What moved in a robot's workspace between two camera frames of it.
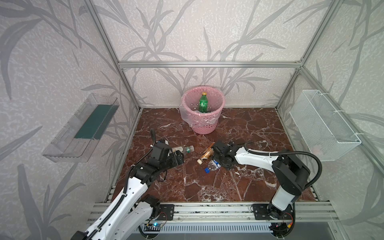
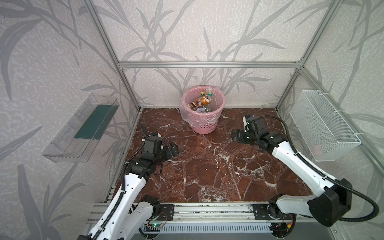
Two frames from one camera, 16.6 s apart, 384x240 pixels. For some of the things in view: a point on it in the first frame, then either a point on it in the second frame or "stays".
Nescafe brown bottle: [208, 152] → [201, 101]
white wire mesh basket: [328, 135] stays
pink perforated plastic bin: [203, 105] stays
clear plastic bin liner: [201, 107] stays
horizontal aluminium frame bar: [209, 64] stays
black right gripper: [218, 154] → [240, 136]
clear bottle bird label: [188, 149] → [213, 106]
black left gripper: [177, 157] → [171, 150]
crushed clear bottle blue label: [212, 166] → [204, 109]
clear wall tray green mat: [77, 137] stays
